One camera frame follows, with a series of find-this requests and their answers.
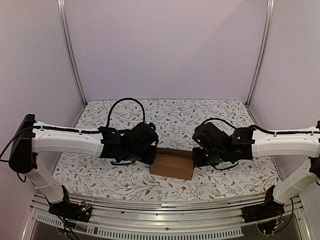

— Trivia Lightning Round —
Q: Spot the brown cardboard box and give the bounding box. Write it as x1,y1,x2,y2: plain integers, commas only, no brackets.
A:
149,148,194,181

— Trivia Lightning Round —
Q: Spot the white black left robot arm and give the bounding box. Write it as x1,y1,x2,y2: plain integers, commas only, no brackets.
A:
2,114,159,217

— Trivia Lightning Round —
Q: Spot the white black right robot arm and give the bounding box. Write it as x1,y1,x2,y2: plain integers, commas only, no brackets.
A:
192,119,320,218

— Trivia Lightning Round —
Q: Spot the floral patterned table mat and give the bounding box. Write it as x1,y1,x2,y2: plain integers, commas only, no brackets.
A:
53,99,280,202

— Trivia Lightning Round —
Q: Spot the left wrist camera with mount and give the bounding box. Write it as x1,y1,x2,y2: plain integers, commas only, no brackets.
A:
148,122,156,130

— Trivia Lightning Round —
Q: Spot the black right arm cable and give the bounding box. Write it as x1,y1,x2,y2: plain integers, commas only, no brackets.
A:
197,118,320,171

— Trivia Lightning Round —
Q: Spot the aluminium front rail frame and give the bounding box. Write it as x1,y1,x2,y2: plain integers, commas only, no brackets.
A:
21,191,313,240

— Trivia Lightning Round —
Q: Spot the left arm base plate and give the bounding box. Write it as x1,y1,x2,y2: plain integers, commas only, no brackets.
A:
48,185,93,223

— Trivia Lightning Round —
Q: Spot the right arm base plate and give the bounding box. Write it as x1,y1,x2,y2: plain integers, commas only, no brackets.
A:
241,185,285,235

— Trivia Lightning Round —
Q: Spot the right aluminium corner post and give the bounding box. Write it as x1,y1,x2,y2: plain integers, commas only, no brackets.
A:
244,0,276,107

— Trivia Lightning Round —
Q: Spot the aluminium corner post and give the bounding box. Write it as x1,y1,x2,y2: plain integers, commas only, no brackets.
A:
244,0,276,107
56,0,88,107

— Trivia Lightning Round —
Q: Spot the left aluminium corner post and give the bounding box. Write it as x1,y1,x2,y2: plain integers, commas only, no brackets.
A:
56,0,88,107

